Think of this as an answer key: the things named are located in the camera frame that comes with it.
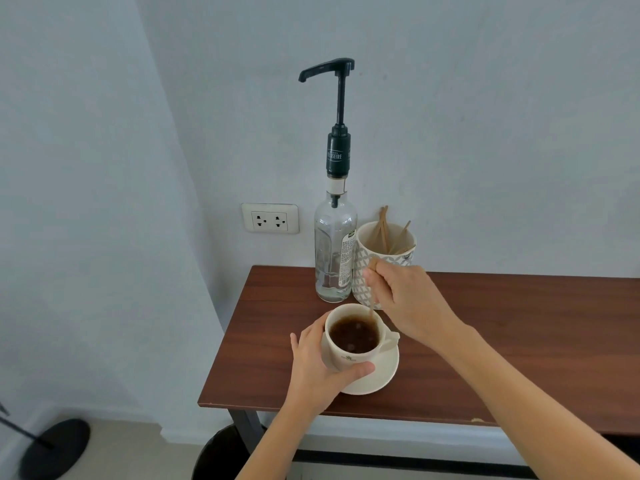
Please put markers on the person's right forearm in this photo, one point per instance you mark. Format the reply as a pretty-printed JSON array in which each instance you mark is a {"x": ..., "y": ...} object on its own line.
[{"x": 525, "y": 409}]

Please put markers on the person's left thumb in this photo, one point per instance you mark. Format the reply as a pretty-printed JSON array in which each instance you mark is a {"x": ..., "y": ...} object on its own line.
[{"x": 357, "y": 373}]

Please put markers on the dark coffee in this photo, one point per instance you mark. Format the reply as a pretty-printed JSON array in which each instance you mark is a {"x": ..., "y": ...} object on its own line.
[{"x": 355, "y": 335}]

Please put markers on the white saucer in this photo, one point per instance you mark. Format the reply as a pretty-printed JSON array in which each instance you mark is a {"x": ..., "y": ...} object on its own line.
[{"x": 382, "y": 370}]

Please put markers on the white wall socket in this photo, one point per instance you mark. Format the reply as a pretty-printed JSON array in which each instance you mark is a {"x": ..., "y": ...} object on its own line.
[{"x": 270, "y": 218}]

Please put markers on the white coffee cup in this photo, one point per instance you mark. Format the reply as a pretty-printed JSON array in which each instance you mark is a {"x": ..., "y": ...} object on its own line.
[{"x": 336, "y": 355}]

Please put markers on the person's right hand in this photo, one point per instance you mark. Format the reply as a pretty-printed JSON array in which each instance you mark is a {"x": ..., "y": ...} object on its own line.
[{"x": 417, "y": 304}]

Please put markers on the black waste bin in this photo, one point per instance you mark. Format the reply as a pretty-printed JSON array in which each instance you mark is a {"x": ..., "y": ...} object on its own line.
[{"x": 220, "y": 454}]

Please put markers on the black floor stand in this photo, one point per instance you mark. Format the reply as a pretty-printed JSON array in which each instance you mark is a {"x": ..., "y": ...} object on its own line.
[{"x": 55, "y": 449}]

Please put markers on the person's right fingers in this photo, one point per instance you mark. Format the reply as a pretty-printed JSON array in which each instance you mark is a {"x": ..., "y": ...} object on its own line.
[{"x": 379, "y": 284}]

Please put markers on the wooden stir stick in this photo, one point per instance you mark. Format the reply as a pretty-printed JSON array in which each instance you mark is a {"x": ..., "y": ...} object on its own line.
[
  {"x": 381, "y": 229},
  {"x": 371, "y": 314},
  {"x": 401, "y": 235}
]

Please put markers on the black pump dispenser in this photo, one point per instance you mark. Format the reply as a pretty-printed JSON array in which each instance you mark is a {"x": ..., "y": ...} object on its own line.
[{"x": 338, "y": 149}]

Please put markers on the person's left hand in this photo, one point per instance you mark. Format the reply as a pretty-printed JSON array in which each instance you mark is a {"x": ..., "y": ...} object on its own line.
[{"x": 310, "y": 374}]

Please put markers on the clear glass syrup bottle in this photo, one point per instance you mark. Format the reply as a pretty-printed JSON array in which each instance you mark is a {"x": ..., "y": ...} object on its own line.
[{"x": 334, "y": 254}]

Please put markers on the person's left forearm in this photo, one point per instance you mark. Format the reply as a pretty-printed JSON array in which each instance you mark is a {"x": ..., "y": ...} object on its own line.
[{"x": 285, "y": 444}]

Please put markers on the white patterned mug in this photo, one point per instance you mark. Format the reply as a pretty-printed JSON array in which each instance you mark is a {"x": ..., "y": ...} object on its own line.
[{"x": 362, "y": 280}]

